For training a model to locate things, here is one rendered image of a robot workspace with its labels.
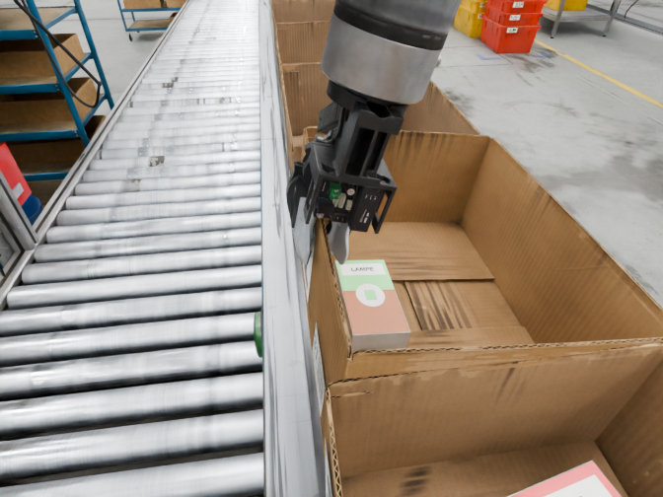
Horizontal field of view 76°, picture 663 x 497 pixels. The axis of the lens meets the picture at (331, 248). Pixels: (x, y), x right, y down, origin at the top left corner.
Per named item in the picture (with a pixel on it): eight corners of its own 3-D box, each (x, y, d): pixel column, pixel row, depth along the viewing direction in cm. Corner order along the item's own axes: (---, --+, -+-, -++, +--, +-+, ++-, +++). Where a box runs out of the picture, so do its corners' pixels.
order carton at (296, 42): (278, 83, 132) (273, 23, 121) (371, 79, 135) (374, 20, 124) (284, 137, 102) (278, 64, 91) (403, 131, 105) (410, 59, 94)
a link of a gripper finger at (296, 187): (278, 226, 45) (298, 152, 40) (277, 217, 46) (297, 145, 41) (321, 233, 46) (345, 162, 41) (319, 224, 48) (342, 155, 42)
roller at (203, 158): (93, 173, 125) (87, 157, 122) (269, 161, 131) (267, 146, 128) (88, 180, 122) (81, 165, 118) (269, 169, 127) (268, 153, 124)
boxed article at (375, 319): (348, 354, 50) (352, 335, 48) (331, 278, 60) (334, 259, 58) (405, 351, 51) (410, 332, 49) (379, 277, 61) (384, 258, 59)
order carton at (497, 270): (295, 223, 70) (301, 125, 60) (460, 224, 75) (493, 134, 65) (323, 465, 40) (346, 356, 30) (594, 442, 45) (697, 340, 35)
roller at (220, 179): (72, 205, 111) (79, 197, 115) (270, 191, 117) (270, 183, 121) (65, 188, 109) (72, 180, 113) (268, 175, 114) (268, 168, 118)
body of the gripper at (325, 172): (300, 230, 38) (335, 100, 31) (293, 180, 45) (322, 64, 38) (378, 240, 40) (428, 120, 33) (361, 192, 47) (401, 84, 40)
